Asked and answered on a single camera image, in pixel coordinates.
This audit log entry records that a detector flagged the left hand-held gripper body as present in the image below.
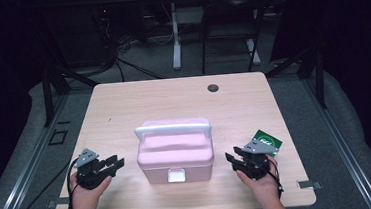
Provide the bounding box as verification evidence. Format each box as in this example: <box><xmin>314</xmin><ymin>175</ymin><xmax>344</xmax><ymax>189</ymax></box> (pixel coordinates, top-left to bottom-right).
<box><xmin>72</xmin><ymin>145</ymin><xmax>119</xmax><ymax>191</ymax></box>

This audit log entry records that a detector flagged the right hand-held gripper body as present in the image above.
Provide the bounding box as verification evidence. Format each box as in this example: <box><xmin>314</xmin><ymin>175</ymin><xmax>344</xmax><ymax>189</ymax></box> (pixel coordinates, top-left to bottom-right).
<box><xmin>235</xmin><ymin>137</ymin><xmax>283</xmax><ymax>183</ymax></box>

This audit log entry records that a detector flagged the green carton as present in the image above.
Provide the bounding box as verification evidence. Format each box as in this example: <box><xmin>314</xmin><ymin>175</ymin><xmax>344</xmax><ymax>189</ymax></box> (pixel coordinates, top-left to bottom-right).
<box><xmin>250</xmin><ymin>127</ymin><xmax>285</xmax><ymax>159</ymax></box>

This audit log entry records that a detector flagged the pink storage box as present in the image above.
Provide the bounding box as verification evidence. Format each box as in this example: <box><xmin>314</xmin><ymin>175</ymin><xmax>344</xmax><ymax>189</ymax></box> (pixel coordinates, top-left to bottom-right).
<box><xmin>133</xmin><ymin>115</ymin><xmax>217</xmax><ymax>186</ymax></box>

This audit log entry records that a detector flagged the person's right hand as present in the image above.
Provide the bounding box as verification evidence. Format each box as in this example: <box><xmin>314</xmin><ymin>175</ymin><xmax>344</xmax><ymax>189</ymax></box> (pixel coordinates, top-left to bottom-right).
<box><xmin>236</xmin><ymin>154</ymin><xmax>282</xmax><ymax>204</ymax></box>

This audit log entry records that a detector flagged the person's left hand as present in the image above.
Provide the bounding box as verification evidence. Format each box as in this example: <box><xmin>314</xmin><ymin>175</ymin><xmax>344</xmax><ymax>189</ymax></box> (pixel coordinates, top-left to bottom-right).
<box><xmin>68</xmin><ymin>171</ymin><xmax>115</xmax><ymax>209</ymax></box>

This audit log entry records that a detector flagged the grey tape strip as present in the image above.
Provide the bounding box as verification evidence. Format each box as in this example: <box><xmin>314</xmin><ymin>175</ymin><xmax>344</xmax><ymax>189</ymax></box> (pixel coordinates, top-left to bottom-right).
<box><xmin>296</xmin><ymin>178</ymin><xmax>323</xmax><ymax>191</ymax></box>
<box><xmin>46</xmin><ymin>197</ymin><xmax>70</xmax><ymax>209</ymax></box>

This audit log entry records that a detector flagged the black metal stand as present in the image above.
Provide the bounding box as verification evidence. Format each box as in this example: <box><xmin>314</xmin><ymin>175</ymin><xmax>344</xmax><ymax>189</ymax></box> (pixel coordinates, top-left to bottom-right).
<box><xmin>263</xmin><ymin>45</ymin><xmax>328</xmax><ymax>114</ymax></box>
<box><xmin>39</xmin><ymin>62</ymin><xmax>103</xmax><ymax>129</ymax></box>

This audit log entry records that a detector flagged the black chair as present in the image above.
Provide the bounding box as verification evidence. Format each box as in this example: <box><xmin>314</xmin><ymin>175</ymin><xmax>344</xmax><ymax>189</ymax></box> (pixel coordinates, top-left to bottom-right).
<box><xmin>195</xmin><ymin>0</ymin><xmax>270</xmax><ymax>76</ymax></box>

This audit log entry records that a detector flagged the white desk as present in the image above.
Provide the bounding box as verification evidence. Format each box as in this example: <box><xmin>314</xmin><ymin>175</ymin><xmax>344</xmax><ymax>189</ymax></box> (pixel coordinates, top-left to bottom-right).
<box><xmin>148</xmin><ymin>0</ymin><xmax>299</xmax><ymax>74</ymax></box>

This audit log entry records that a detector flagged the left hand-held gripper cable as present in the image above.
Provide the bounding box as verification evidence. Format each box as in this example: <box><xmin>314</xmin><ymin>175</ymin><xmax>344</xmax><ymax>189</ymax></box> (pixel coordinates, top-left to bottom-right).
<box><xmin>2</xmin><ymin>156</ymin><xmax>84</xmax><ymax>209</ymax></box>

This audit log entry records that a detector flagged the hand-held gripper cable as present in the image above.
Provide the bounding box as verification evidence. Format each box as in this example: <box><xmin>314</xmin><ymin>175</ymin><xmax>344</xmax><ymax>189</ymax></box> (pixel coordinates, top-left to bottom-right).
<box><xmin>266</xmin><ymin>158</ymin><xmax>285</xmax><ymax>200</ymax></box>
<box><xmin>2</xmin><ymin>156</ymin><xmax>84</xmax><ymax>209</ymax></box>

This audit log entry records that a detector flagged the right hand-held gripper cable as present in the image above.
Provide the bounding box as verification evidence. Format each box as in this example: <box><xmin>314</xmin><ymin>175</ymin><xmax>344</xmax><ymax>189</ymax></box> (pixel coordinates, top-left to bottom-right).
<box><xmin>266</xmin><ymin>158</ymin><xmax>285</xmax><ymax>200</ymax></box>

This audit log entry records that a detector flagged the aluminium rail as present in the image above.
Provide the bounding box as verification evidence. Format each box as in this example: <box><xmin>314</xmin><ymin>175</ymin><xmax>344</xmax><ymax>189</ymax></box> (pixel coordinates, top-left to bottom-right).
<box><xmin>300</xmin><ymin>69</ymin><xmax>371</xmax><ymax>209</ymax></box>
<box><xmin>0</xmin><ymin>93</ymin><xmax>79</xmax><ymax>209</ymax></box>

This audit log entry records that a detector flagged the bundle of black floor cables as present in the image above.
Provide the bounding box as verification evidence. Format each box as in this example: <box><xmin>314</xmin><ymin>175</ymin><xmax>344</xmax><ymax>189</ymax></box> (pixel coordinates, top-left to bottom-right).
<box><xmin>98</xmin><ymin>25</ymin><xmax>169</xmax><ymax>85</ymax></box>

